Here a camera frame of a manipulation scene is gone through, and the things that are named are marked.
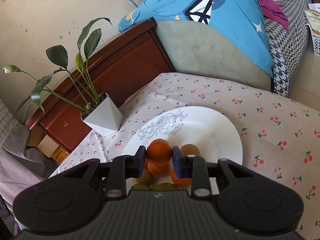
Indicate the dimpled mandarin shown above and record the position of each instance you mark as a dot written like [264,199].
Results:
[159,169]

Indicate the small mandarin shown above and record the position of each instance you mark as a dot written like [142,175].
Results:
[146,164]

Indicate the brown kiwi back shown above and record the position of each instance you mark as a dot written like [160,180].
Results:
[189,149]

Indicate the houndstooth sofa cover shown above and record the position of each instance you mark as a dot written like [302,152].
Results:
[287,47]

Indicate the blue patterned blanket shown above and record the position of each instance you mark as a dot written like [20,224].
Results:
[240,21]

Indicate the brown kiwi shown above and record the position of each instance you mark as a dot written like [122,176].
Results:
[146,178]
[189,149]

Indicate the grey green sofa armrest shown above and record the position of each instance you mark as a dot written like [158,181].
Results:
[198,49]

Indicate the cardboard box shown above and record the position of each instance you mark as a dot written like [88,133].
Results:
[47,146]

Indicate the yellow labelled box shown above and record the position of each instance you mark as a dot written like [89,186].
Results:
[59,155]

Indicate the paper bag in basket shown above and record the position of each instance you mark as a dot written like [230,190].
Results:
[313,17]

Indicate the dark wooden cabinet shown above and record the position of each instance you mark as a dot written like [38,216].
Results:
[129,62]

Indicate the grey checked fabric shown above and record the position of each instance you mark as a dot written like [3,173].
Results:
[21,166]

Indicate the white plastic basket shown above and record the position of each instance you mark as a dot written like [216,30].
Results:
[315,41]

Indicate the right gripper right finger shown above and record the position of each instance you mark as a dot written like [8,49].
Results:
[194,168]

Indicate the green lime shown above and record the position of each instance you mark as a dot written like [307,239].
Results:
[141,187]
[165,187]

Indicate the large mandarin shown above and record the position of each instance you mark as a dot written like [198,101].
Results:
[181,182]

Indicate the cherry print tablecloth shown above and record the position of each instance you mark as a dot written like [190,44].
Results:
[280,137]

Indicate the white floral plate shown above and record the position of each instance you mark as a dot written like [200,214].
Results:
[210,131]

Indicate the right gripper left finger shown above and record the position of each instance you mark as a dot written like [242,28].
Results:
[122,168]

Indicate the purple cloth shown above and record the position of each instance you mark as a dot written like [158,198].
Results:
[272,11]

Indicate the white geometric plant pot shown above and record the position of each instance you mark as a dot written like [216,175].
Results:
[105,119]

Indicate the orange mandarin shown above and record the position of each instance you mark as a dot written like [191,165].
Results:
[159,152]

